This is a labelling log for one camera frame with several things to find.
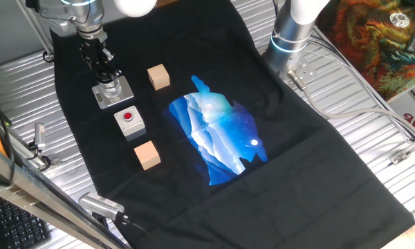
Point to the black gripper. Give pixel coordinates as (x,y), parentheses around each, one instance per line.
(98,55)

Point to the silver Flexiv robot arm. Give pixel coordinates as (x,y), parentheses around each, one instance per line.
(290,31)

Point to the aluminium frame beam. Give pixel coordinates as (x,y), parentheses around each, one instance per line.
(27,193)

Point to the silver depth camera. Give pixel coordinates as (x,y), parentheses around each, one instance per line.
(100,204)

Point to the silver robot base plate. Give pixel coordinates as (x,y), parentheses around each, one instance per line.
(306,71)

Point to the small silver bracket device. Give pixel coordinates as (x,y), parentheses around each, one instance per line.
(39,135)

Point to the white box with red print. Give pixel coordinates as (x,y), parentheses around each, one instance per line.
(411,114)

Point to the white box with red button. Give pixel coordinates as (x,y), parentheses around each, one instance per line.
(129,126)

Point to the black cloth with blue print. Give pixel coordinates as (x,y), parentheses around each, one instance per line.
(297,190)

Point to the light wooden cube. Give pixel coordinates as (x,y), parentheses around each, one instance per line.
(158,76)
(147,155)

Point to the black computer keyboard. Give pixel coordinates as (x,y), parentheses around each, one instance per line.
(20,228)

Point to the silver digital scale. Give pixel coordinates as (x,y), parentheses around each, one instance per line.
(124,93)

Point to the thin metal rod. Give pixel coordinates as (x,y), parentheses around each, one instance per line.
(33,24)

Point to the clear glass jar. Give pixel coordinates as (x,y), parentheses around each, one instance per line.
(111,91)

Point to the colourful orange painted cloth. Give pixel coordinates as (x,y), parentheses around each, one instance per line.
(366,52)

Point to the silver round metal disc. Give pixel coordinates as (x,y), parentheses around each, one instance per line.
(399,20)

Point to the dark metal cylinder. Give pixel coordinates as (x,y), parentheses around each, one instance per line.
(414,43)

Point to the metal angle bracket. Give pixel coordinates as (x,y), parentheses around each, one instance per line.
(399,157)

